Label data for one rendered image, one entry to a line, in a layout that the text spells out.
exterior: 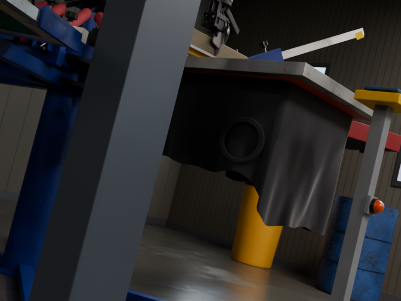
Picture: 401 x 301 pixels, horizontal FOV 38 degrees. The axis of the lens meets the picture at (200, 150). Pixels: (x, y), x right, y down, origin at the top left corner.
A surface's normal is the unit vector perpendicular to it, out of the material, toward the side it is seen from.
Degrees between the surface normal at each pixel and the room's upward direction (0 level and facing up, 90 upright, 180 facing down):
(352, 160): 90
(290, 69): 90
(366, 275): 90
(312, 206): 91
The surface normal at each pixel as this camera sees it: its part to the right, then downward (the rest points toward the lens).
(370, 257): 0.18, -0.01
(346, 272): -0.63, -0.20
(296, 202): 0.80, 0.21
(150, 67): 0.69, 0.13
